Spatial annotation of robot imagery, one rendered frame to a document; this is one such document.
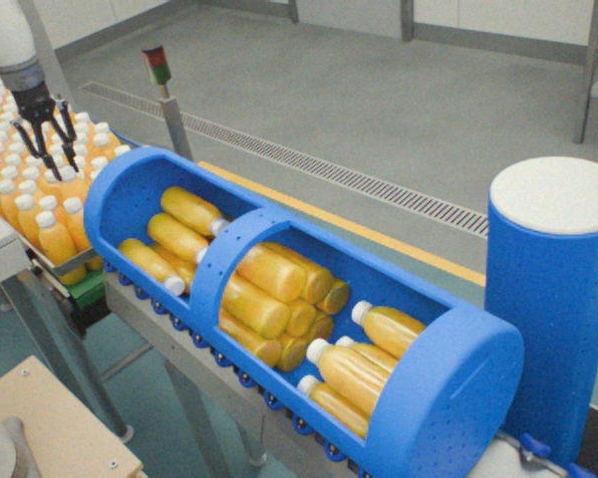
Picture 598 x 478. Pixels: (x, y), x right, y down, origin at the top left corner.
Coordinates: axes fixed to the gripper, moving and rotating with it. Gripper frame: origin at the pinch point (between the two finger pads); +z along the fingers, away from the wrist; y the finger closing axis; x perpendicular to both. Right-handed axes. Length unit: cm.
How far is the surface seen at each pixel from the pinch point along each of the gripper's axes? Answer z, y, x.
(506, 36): 101, 332, 83
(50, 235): 10.7, -11.7, -8.5
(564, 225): 12, 58, -96
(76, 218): 10.2, -4.6, -8.2
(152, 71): -4.0, 39.3, 18.5
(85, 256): 19.2, -7.0, -10.4
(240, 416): 31, -7, -68
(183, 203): 2.6, 9.7, -36.8
